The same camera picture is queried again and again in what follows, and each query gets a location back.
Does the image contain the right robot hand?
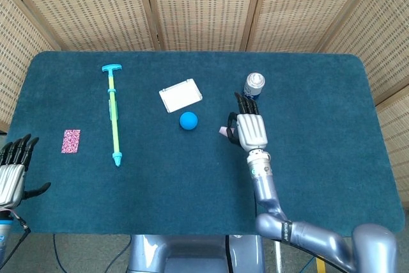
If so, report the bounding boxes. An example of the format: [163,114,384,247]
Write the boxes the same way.
[226,91,268,152]

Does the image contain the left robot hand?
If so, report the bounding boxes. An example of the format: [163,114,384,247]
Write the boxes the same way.
[0,133,52,208]

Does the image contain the silver and blue drink can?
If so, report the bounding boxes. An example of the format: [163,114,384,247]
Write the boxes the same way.
[243,72,266,101]

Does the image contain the blue ball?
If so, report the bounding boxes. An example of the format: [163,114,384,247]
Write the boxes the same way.
[179,111,199,131]

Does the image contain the white rectangular card case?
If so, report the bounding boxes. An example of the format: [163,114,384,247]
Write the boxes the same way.
[158,78,204,114]

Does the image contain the dark teal table mat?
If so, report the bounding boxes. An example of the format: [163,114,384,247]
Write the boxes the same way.
[5,51,403,235]

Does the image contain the green and teal toy pump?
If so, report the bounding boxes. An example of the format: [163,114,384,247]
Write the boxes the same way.
[102,64,124,168]

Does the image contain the grey robot torso base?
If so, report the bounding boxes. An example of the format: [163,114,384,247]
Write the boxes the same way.
[127,233,266,273]

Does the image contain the woven bamboo folding screen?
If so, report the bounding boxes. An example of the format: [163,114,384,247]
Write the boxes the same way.
[0,0,409,203]

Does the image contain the black cable with plug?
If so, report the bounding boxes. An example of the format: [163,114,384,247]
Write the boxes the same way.
[0,210,32,263]

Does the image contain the blue cable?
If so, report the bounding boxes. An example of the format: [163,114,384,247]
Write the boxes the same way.
[52,233,132,271]

